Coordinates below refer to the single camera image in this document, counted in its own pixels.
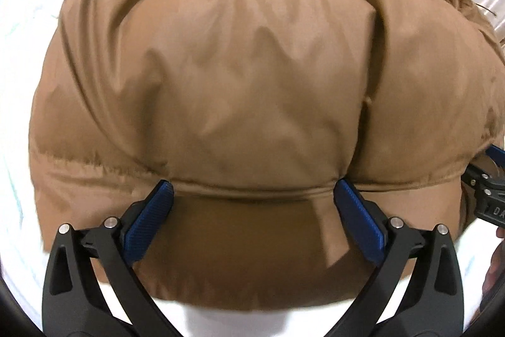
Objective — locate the brown puffer jacket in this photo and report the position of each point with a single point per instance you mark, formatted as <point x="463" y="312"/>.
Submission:
<point x="253" y="109"/>

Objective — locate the pale floral duvet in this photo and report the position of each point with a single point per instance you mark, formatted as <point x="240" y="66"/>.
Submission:
<point x="28" y="26"/>

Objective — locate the person's right hand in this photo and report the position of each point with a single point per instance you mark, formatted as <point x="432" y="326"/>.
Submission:
<point x="494" y="271"/>

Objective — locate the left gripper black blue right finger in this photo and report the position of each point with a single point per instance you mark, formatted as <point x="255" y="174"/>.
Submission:
<point x="415" y="288"/>

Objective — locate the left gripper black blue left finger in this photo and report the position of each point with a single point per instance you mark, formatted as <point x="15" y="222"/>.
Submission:
<point x="91" y="288"/>

